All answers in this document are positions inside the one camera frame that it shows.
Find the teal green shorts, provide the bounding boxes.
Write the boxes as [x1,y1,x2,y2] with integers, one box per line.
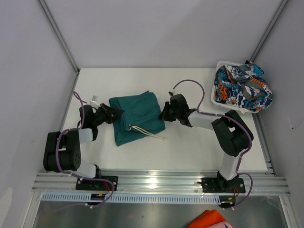
[109,91,168,146]

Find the patterned blue orange shorts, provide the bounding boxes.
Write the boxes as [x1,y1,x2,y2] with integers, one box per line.
[214,60,273,112]

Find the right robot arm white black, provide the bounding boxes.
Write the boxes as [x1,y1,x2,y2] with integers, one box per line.
[159,94,254,191]

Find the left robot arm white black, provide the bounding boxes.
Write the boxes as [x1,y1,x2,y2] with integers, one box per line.
[43,104,124,181]

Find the white plastic mesh basket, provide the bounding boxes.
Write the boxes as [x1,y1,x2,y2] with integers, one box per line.
[210,60,257,114]

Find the orange cloth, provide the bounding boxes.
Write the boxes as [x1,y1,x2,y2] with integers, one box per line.
[188,209,226,228]

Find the pink cloth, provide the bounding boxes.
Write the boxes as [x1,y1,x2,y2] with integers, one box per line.
[208,221,233,228]

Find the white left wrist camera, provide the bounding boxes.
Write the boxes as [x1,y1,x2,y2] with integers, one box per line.
[90,95,100,109]

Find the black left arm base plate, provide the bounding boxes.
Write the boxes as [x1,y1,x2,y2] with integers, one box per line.
[76,176,118,191]

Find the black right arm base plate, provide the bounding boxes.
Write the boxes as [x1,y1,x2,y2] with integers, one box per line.
[197,177,246,193]

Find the white slotted cable duct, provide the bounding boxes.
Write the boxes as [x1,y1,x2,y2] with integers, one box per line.
[41,192,221,205]

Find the left aluminium frame post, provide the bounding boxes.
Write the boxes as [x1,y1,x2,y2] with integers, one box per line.
[37,0,80,73]

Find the aluminium frame post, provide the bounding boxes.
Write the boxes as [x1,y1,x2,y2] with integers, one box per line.
[37,0,80,73]
[250,0,291,62]

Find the aluminium mounting rail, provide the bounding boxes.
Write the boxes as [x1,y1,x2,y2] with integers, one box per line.
[32,170,291,196]

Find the right aluminium frame post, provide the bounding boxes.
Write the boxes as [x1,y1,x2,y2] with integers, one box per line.
[250,0,291,62]

